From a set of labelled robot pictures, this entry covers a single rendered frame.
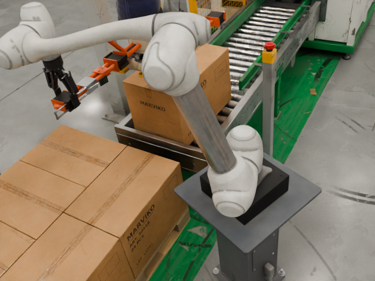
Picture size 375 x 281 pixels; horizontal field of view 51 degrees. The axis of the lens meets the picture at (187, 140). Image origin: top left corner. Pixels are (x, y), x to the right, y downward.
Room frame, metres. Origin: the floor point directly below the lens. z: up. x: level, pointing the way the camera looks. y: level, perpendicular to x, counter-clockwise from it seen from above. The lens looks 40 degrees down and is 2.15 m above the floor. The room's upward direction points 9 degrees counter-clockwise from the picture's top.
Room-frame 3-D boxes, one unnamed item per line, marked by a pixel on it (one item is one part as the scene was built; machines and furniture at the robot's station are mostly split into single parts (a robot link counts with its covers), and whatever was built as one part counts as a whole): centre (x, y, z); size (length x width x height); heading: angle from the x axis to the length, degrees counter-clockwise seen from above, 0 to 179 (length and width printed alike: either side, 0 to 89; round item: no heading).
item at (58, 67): (1.43, 0.48, 1.43); 0.08 x 0.07 x 0.09; 54
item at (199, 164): (1.89, 0.18, 0.48); 0.70 x 0.03 x 0.15; 54
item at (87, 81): (1.54, 0.40, 1.26); 0.07 x 0.07 x 0.04; 55
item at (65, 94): (1.43, 0.49, 1.26); 0.08 x 0.07 x 0.05; 145
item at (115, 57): (1.71, 0.28, 1.27); 0.10 x 0.08 x 0.06; 55
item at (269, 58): (2.07, -0.56, 0.50); 0.07 x 0.07 x 1.00; 54
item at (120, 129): (1.89, 0.18, 0.58); 0.70 x 0.03 x 0.06; 54
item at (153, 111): (2.17, -0.01, 0.75); 0.60 x 0.40 x 0.40; 141
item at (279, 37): (2.97, -0.93, 0.60); 1.60 x 0.10 x 0.09; 144
